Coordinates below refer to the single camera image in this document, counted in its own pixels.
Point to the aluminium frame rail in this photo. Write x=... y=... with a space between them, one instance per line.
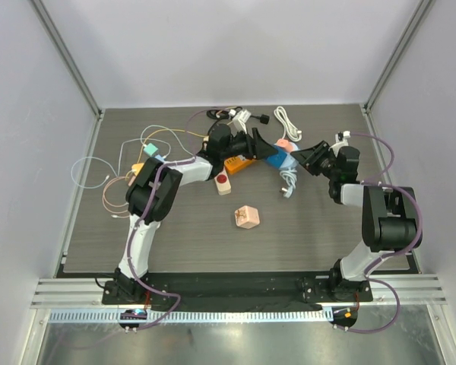
x=85 y=293

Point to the light blue round socket base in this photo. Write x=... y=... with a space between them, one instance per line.
x=292 y=161

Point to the blue cube socket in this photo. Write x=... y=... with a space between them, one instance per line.
x=279 y=160

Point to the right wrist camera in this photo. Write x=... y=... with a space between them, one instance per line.
x=341 y=140

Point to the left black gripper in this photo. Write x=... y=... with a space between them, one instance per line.
x=254 y=147

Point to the right aluminium frame post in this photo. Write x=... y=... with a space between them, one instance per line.
x=416 y=19

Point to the yellow charger plug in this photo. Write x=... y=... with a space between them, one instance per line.
x=136 y=168

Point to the beige red power strip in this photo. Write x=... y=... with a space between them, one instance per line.
x=222 y=182

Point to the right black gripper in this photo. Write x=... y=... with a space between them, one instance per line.
x=318 y=155

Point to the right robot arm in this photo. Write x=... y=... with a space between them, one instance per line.
x=389 y=221

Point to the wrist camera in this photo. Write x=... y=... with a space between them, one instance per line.
x=341 y=140
x=239 y=119

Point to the white slotted cable duct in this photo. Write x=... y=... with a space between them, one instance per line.
x=140 y=316

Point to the teal charger plug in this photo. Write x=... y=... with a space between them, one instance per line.
x=151 y=150

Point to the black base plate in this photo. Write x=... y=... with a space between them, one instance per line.
x=236 y=292

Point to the orange power strip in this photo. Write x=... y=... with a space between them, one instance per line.
x=236 y=164

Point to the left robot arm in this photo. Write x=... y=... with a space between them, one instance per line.
x=151 y=195

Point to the left aluminium frame post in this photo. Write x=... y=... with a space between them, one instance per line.
x=58 y=42

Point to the aluminium frame post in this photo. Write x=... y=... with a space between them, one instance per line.
x=416 y=19
x=58 y=42

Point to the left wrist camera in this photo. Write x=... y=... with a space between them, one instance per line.
x=239 y=119

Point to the pink cube socket adapter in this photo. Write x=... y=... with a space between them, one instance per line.
x=247 y=217

